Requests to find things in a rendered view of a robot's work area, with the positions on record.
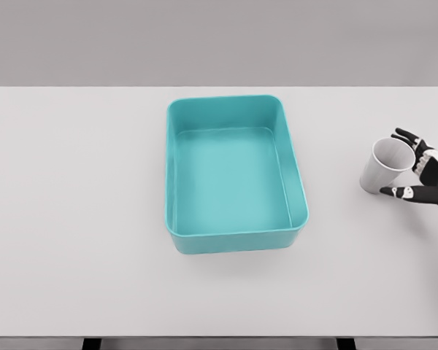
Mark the teal plastic basket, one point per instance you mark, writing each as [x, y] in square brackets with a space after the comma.
[230, 175]

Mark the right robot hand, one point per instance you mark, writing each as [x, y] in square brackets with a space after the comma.
[432, 169]

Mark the white paper cup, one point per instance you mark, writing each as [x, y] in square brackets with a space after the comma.
[387, 164]

